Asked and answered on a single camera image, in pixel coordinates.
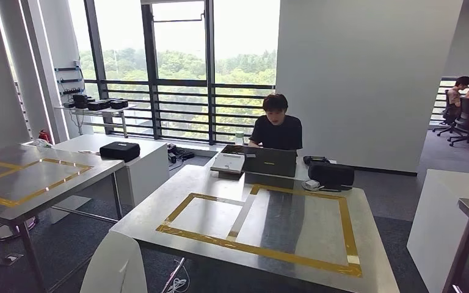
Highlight white flat box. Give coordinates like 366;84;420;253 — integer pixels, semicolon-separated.
209;152;246;175

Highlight black handheld controller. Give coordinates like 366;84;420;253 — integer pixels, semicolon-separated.
302;155;332;166

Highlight black office chair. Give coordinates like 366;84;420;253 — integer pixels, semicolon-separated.
446;96;469;148
432;89;462;138

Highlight floor socket plate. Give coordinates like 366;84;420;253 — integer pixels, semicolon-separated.
0;253;24;267

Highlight black power adapters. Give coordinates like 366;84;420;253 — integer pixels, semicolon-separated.
167;143;195;165

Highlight white cables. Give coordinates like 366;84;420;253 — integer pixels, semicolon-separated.
164;258;192;293

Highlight dark window railing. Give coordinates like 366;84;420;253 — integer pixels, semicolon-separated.
84;79;277;145

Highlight steel workbench table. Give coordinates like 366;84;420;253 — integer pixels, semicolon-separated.
109;164;401;293

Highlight black carrying case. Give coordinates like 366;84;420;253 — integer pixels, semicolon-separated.
307;161;356;188
98;141;142;164

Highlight yellow tape frame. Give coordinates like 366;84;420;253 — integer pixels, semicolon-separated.
0;157;95;209
155;184;363;278

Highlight white curved plastic part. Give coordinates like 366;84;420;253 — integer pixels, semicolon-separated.
79;231;149;293

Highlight narrow steel table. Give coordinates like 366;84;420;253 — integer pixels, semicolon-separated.
53;104;138;139

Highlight dark laptop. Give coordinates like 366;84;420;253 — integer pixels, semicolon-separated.
220;144;299;178

